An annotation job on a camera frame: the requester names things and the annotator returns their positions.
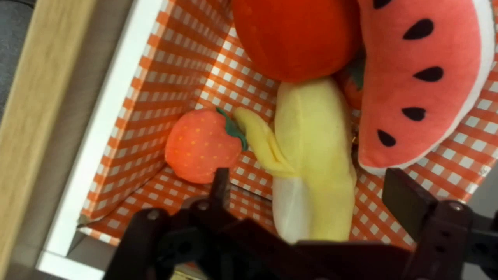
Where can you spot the small strawberry plush toy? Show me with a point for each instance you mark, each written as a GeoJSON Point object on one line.
{"type": "Point", "coordinates": [200, 148]}

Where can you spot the watermelon slice plush toy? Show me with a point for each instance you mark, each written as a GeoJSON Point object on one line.
{"type": "Point", "coordinates": [425, 103]}

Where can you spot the red tomato plush toy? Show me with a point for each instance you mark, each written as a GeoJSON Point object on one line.
{"type": "Point", "coordinates": [296, 36]}

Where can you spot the yellow banana plush toy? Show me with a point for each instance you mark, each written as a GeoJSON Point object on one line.
{"type": "Point", "coordinates": [316, 155]}

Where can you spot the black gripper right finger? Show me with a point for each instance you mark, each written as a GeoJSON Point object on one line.
{"type": "Point", "coordinates": [446, 238]}

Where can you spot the orange checkered basket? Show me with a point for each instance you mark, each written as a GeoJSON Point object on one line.
{"type": "Point", "coordinates": [172, 51]}

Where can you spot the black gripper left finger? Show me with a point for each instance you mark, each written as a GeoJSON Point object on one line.
{"type": "Point", "coordinates": [156, 243]}

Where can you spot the wooden-front white drawer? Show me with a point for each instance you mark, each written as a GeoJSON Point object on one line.
{"type": "Point", "coordinates": [41, 103]}

